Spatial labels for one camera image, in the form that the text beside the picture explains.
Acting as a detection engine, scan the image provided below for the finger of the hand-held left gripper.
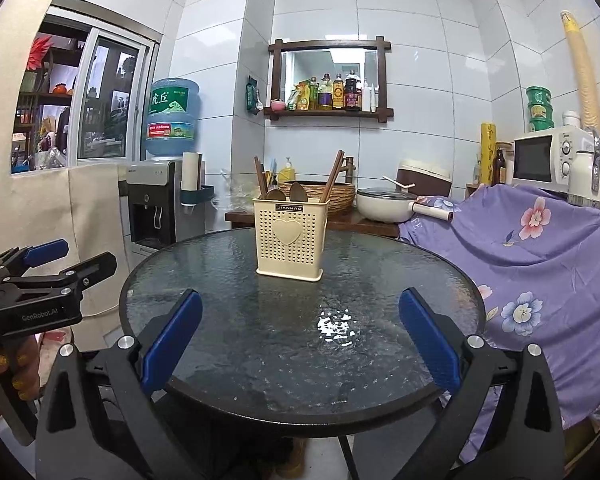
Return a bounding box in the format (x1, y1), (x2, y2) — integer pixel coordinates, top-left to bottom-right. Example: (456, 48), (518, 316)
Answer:
(0, 239), (70, 281)
(10, 251), (118, 298)

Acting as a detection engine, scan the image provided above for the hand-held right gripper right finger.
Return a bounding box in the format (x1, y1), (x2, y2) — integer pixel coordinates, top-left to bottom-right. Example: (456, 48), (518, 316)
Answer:
(399, 287), (566, 480)

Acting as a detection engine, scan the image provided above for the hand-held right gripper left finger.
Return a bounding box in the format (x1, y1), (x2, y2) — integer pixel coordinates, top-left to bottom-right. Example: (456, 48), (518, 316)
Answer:
(35, 288), (203, 480)

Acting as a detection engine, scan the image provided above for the beige plastic utensil holder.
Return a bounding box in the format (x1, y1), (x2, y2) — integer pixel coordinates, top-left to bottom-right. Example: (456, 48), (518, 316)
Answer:
(252, 196), (329, 282)

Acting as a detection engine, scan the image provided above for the person's left hand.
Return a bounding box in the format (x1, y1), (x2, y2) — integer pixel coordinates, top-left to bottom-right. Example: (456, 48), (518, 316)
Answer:
(0, 335), (42, 402)

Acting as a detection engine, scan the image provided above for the grey water dispenser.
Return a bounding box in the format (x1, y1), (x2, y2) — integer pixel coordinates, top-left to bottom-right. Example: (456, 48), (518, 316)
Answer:
(117, 160), (207, 262)

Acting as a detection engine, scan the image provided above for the round glass table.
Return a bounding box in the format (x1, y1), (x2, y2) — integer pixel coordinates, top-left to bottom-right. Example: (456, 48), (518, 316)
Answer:
(119, 227), (487, 480)

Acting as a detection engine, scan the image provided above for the purple floral cloth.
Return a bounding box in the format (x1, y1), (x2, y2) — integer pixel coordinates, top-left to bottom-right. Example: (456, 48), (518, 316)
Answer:
(398, 184), (600, 467)

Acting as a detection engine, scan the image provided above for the wooden counter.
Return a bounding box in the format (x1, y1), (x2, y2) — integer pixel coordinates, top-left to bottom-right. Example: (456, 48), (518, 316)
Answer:
(225, 207), (402, 239)

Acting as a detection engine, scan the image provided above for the paper cup dispenser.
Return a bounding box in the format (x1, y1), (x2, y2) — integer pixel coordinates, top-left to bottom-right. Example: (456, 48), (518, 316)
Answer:
(179, 152), (216, 209)

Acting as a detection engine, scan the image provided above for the clear plastic bag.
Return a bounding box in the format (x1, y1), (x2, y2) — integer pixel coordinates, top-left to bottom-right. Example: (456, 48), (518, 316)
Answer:
(212, 170), (261, 212)

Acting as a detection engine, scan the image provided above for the sliding window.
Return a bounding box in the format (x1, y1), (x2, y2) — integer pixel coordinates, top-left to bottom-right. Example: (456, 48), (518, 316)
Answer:
(11, 0), (162, 177)

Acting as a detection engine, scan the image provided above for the ribbed wooden basin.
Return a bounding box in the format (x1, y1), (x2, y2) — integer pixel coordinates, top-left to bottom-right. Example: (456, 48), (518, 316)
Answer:
(277, 180), (356, 219)

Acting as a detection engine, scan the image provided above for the blue water jug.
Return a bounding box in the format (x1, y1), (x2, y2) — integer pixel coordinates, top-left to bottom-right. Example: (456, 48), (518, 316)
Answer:
(145, 78), (201, 159)

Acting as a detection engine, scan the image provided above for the white brown rice cooker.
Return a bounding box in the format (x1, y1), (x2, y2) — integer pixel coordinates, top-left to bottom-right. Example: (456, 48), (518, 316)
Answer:
(396, 160), (454, 199)

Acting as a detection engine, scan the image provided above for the tan shoe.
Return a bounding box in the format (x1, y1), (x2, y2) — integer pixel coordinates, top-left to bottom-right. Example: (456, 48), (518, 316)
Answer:
(282, 437), (307, 477)

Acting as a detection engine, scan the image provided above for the yellow roll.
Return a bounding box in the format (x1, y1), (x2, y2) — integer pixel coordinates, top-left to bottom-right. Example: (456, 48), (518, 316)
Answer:
(480, 121), (496, 186)

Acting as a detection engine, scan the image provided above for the red artificial flower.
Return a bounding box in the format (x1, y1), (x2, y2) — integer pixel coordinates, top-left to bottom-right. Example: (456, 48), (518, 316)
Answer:
(27, 35), (56, 72)

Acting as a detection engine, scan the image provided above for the white microwave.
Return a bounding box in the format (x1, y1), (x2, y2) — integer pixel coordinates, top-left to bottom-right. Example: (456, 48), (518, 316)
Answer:
(510, 127), (589, 194)

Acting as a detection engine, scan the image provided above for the white kettle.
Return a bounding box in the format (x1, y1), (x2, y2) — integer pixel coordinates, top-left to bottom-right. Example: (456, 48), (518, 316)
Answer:
(567, 127), (600, 212)

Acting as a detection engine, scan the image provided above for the yellow green packet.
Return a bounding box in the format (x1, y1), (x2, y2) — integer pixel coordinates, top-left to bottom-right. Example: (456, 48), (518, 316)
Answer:
(286, 82), (309, 111)

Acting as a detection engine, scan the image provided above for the dark soy sauce bottle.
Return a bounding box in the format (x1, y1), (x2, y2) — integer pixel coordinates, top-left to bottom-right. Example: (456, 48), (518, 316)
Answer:
(344, 69), (364, 111)

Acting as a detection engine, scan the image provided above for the tall paper cup stack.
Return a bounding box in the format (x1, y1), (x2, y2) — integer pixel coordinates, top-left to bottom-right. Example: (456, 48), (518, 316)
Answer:
(559, 10), (600, 131)

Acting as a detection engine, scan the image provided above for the wooden framed mirror shelf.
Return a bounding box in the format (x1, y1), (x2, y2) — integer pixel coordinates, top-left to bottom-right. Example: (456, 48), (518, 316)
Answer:
(263, 36), (396, 124)

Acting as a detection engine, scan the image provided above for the white pot with handle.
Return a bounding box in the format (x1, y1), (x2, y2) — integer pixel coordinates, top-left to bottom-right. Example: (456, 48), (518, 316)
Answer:
(355, 187), (454, 225)

